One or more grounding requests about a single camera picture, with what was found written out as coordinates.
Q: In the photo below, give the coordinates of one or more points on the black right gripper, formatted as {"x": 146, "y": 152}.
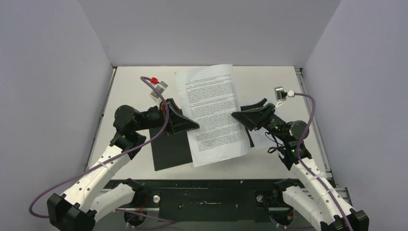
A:
{"x": 267, "y": 114}

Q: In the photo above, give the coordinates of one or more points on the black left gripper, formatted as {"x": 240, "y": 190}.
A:
{"x": 179, "y": 122}

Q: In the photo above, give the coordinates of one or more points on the white folder with black inside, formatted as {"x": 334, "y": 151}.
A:
{"x": 171, "y": 151}

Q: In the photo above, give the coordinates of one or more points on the printed paper sheet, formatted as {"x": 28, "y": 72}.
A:
{"x": 208, "y": 97}

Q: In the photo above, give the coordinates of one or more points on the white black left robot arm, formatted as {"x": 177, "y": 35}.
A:
{"x": 95, "y": 178}

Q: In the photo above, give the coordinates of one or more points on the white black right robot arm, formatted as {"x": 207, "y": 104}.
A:
{"x": 322, "y": 206}

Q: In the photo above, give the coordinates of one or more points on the lower white paper sheet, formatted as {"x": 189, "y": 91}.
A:
{"x": 261, "y": 139}

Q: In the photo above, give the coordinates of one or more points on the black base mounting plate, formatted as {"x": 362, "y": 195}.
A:
{"x": 210, "y": 200}

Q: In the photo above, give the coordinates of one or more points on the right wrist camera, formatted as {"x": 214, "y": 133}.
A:
{"x": 281, "y": 95}

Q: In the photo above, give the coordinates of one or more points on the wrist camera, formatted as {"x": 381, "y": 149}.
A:
{"x": 159, "y": 88}
{"x": 281, "y": 95}

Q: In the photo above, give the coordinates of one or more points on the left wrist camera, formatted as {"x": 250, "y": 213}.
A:
{"x": 159, "y": 88}

